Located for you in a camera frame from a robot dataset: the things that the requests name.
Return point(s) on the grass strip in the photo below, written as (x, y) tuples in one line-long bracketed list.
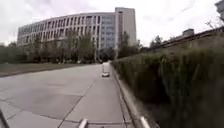
[(26, 67)]

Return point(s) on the green hedge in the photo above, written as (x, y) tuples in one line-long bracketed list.
[(173, 83)]

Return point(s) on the small white robot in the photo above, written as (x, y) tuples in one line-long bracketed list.
[(105, 69)]

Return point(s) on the row of trees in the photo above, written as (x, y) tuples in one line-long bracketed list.
[(66, 51)]

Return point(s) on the low brown building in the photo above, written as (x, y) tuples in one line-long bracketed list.
[(190, 38)]

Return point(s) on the grey concrete kerb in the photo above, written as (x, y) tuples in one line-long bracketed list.
[(128, 100)]

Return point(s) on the robot's own part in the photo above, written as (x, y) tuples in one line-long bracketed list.
[(144, 122), (83, 124)]

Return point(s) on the large curved grey building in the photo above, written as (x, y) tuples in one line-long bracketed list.
[(73, 28)]

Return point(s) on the grey concrete slab pavement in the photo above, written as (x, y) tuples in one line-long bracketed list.
[(56, 90)]

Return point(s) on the tall grey building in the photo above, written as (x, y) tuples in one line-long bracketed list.
[(221, 6)]

